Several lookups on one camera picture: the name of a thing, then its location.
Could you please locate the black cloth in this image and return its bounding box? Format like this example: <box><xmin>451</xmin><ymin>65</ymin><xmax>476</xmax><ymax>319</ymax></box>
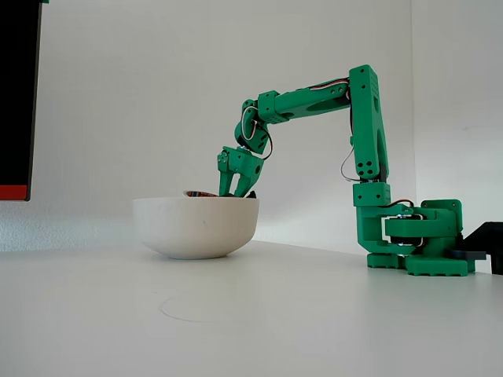
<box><xmin>219</xmin><ymin>189</ymin><xmax>259</xmax><ymax>201</ymax></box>

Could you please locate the white round bowl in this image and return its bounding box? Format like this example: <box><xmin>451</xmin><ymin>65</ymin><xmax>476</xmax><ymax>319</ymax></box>
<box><xmin>132</xmin><ymin>196</ymin><xmax>260</xmax><ymax>261</ymax></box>

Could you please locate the black panel with red strip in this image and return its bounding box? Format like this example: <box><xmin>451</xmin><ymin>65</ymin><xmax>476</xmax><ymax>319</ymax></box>
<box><xmin>0</xmin><ymin>0</ymin><xmax>43</xmax><ymax>203</ymax></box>

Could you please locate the black table clamp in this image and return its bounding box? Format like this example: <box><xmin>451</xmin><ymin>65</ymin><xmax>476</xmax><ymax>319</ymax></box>
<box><xmin>451</xmin><ymin>221</ymin><xmax>503</xmax><ymax>276</ymax></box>

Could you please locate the wrist servo cable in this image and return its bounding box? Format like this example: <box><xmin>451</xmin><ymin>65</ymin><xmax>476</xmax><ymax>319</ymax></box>
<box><xmin>240</xmin><ymin>106</ymin><xmax>273</xmax><ymax>161</ymax></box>

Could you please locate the elbow servo cable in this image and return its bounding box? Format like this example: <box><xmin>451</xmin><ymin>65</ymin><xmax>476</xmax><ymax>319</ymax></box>
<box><xmin>310</xmin><ymin>77</ymin><xmax>361</xmax><ymax>184</ymax></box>

